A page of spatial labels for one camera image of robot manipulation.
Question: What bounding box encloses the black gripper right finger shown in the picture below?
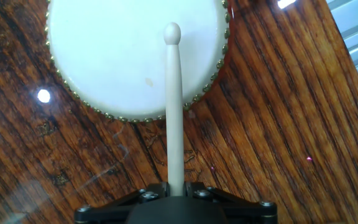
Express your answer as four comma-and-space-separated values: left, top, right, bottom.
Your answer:
184, 181, 278, 224

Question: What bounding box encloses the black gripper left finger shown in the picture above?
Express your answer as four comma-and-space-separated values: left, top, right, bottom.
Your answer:
74, 181, 170, 224

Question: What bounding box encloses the pale wooden drumstick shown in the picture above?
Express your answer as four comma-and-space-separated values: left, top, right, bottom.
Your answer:
162, 21, 186, 197

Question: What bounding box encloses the red drum white skin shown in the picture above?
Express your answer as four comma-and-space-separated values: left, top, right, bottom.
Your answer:
43, 0, 239, 124

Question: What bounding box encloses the brown wooden board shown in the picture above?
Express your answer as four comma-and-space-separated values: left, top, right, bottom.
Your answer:
0, 0, 358, 224

